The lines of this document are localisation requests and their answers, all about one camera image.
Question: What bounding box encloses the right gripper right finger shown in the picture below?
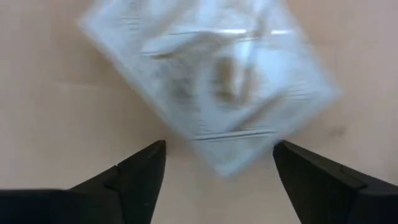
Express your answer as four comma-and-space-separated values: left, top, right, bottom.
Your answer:
273, 139, 398, 224

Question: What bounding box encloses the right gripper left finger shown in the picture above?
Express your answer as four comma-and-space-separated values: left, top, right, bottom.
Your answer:
70, 139, 167, 224

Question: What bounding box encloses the playing card deck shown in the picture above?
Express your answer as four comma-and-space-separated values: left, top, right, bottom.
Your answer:
76, 0, 345, 179

